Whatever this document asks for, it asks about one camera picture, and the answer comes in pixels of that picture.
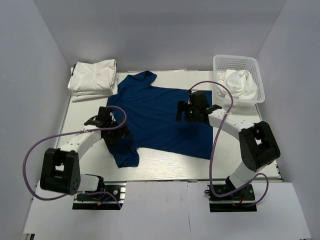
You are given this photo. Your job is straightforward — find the blue t shirt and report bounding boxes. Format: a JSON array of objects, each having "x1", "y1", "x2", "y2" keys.
[{"x1": 107, "y1": 71, "x2": 213, "y2": 168}]

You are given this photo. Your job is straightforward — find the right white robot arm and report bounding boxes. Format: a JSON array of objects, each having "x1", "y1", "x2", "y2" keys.
[{"x1": 176, "y1": 91, "x2": 281, "y2": 200}]

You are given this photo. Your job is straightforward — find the white t shirt stack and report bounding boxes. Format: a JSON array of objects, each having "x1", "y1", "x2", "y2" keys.
[{"x1": 67, "y1": 59, "x2": 119, "y2": 102}]

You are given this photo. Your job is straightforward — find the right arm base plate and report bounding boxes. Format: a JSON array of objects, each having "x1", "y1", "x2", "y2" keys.
[{"x1": 204, "y1": 184, "x2": 257, "y2": 213}]

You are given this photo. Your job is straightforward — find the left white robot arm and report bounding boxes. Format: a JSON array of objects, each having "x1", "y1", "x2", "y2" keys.
[{"x1": 40, "y1": 120, "x2": 132, "y2": 200}]

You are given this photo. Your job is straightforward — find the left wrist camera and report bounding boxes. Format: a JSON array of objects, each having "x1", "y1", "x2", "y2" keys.
[{"x1": 84, "y1": 106, "x2": 113, "y2": 128}]

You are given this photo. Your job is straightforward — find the crumpled white t shirt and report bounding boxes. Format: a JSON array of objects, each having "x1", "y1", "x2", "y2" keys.
[{"x1": 217, "y1": 69, "x2": 258, "y2": 101}]

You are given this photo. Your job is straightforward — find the white plastic basket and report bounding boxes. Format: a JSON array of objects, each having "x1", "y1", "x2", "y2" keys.
[{"x1": 213, "y1": 54, "x2": 266, "y2": 107}]

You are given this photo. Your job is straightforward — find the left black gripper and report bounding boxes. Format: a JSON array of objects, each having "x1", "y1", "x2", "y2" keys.
[{"x1": 104, "y1": 116, "x2": 133, "y2": 148}]

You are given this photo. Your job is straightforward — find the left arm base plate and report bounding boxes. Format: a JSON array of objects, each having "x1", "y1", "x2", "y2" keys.
[{"x1": 72, "y1": 182, "x2": 127, "y2": 211}]

